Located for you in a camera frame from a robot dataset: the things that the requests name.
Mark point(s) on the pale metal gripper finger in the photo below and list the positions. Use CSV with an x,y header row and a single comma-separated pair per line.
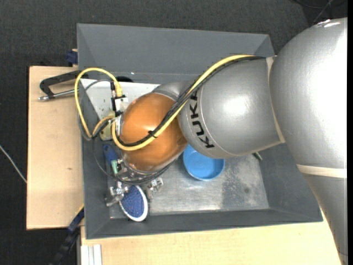
x,y
154,184
119,188

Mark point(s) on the blue oval brush white rim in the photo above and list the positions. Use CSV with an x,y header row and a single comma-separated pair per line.
x,y
134,203

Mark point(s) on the blue bowl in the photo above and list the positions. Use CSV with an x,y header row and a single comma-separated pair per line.
x,y
204,166

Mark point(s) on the brown cardboard board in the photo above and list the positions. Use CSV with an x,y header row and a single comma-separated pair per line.
x,y
52,148

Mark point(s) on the dark green thin object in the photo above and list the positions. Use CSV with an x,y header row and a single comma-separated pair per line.
x,y
258,156

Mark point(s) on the grey metal bin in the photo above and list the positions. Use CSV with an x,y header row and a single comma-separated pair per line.
x,y
165,48

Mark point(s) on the black cylinder on white bracket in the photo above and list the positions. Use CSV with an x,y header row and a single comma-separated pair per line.
x,y
121,102

